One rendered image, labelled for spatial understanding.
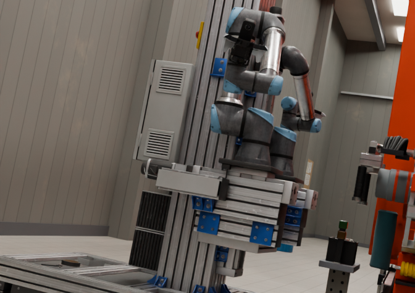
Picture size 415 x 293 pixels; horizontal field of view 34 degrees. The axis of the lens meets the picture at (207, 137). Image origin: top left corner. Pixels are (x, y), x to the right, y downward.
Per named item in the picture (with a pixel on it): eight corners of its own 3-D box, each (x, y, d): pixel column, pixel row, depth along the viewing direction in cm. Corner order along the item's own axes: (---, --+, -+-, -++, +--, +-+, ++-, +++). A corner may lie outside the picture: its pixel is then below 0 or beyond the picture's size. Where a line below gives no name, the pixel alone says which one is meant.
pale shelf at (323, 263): (353, 273, 323) (354, 267, 323) (318, 266, 328) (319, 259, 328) (359, 269, 364) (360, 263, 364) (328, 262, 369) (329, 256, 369)
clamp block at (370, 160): (380, 168, 276) (383, 155, 276) (358, 164, 279) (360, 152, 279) (381, 168, 281) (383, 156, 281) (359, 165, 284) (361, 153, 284)
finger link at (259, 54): (268, 65, 227) (252, 61, 235) (274, 49, 227) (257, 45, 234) (262, 63, 225) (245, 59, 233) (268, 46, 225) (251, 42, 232)
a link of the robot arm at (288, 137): (286, 155, 318) (291, 126, 320) (262, 151, 326) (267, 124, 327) (297, 158, 328) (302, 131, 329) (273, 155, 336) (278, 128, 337)
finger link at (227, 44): (220, 49, 225) (234, 55, 232) (226, 33, 224) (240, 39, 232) (213, 47, 227) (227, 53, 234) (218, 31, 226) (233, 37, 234)
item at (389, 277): (391, 331, 330) (398, 286, 332) (372, 327, 333) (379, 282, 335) (398, 290, 564) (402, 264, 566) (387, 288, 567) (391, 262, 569)
